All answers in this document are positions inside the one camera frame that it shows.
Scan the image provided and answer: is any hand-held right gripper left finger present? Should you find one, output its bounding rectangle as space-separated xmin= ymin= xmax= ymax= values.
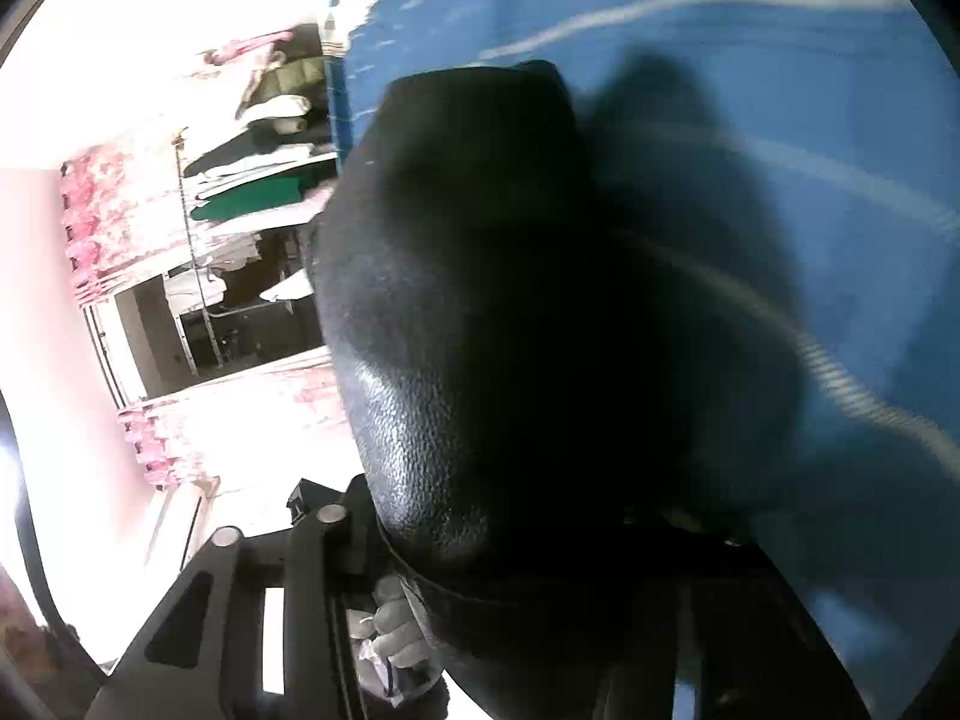
xmin=88 ymin=475 xmax=380 ymax=720

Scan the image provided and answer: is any pink floral curtain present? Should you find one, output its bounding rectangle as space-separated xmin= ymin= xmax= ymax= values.
xmin=58 ymin=141 xmax=197 ymax=310
xmin=116 ymin=360 xmax=340 ymax=490

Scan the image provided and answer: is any green hanging garment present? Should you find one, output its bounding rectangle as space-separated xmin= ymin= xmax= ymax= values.
xmin=187 ymin=178 xmax=310 ymax=223

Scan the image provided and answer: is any black hanging garment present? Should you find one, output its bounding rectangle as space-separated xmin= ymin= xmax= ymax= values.
xmin=184 ymin=131 xmax=332 ymax=179

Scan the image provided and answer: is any black leather jacket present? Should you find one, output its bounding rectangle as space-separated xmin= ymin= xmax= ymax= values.
xmin=311 ymin=58 xmax=811 ymax=720

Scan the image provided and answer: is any white cloth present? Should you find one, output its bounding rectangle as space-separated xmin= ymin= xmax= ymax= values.
xmin=161 ymin=268 xmax=230 ymax=316

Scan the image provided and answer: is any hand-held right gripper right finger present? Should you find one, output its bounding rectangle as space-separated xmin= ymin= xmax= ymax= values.
xmin=667 ymin=517 xmax=852 ymax=720

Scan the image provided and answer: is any olive puffer jacket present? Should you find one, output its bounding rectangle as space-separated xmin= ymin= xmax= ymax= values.
xmin=247 ymin=56 xmax=331 ymax=110

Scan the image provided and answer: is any metal clothes rack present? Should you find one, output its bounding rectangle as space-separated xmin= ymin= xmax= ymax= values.
xmin=171 ymin=26 xmax=340 ymax=377

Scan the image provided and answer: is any person's left hand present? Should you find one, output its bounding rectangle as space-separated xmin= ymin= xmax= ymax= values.
xmin=347 ymin=574 xmax=445 ymax=707

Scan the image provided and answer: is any pink fluffy garment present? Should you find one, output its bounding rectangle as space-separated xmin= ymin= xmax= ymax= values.
xmin=199 ymin=28 xmax=297 ymax=70

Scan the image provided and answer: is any white puffer jacket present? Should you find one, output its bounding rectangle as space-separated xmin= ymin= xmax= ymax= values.
xmin=236 ymin=94 xmax=316 ymax=137

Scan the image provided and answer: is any blue striped plaid bedcover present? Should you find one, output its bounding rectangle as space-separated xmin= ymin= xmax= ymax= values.
xmin=326 ymin=0 xmax=960 ymax=695

